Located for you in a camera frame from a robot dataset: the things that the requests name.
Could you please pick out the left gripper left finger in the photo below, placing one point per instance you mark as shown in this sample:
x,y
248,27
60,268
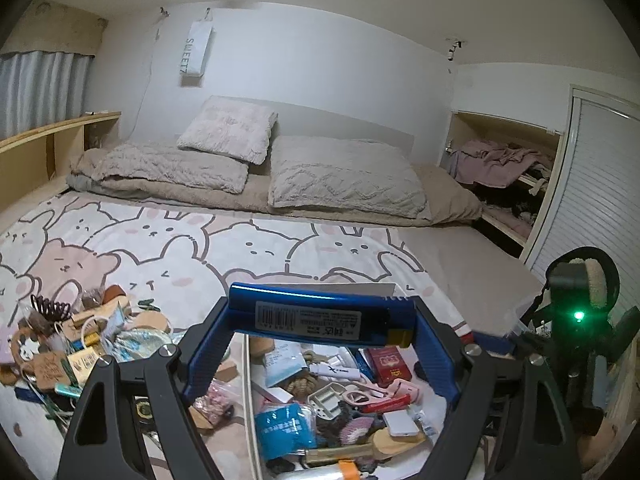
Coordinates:
x,y
175,376

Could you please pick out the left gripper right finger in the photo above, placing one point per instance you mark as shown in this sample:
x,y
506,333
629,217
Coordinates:
x,y
465,382

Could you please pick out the dark blue lighter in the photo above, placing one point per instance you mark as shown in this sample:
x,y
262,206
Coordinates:
x,y
352,314

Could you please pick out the wooden rectangular board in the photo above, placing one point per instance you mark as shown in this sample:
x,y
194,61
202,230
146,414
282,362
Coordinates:
x,y
385,446

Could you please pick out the black round tin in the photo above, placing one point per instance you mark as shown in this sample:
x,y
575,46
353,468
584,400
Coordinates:
x,y
143,408

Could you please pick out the bag of pink beads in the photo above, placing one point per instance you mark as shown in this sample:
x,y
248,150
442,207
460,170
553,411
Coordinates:
x,y
216,405

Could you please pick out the blue floral fabric pouch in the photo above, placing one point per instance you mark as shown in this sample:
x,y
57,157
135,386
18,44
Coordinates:
x,y
138,343

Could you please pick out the red cigarette pack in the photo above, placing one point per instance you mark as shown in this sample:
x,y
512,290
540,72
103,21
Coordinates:
x,y
388,365

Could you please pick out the cream cardboard box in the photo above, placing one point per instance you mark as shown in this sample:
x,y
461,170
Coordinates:
x,y
82,363

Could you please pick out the pink scissors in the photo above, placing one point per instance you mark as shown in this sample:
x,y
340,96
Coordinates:
x,y
360,394

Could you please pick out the blue tissue packet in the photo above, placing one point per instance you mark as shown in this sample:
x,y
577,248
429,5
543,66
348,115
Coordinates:
x,y
285,429

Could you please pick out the bunny print bed blanket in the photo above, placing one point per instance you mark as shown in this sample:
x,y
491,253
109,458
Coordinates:
x,y
183,262

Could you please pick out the wooden carved tag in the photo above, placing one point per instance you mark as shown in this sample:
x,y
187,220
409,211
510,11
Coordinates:
x,y
48,370

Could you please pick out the white louvered closet door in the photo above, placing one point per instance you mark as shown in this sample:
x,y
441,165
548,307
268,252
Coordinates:
x,y
595,201

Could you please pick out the white shoe box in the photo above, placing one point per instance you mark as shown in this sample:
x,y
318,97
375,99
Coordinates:
x,y
329,389

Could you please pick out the panda cork coaster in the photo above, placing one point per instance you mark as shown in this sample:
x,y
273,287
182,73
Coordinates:
x,y
25,345

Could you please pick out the pile of pink clothes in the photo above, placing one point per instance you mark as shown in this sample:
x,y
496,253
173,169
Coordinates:
x,y
493,164

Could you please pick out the folded beige quilt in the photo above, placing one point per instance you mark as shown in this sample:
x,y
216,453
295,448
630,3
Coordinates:
x,y
155,170

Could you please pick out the large beige quilted pillow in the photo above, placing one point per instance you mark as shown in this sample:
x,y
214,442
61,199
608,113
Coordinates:
x,y
356,175

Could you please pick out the wooden bedside shelf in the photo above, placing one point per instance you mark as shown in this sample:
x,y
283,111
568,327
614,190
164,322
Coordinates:
x,y
36,158

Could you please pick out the small fluffy beige pillow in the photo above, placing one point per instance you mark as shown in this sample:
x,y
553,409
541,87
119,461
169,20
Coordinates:
x,y
232,128

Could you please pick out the grey blue curtain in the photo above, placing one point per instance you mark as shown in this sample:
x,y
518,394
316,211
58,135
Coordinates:
x,y
41,88

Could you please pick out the white hanging sweet bag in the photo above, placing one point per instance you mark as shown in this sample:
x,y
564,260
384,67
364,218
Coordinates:
x,y
195,51

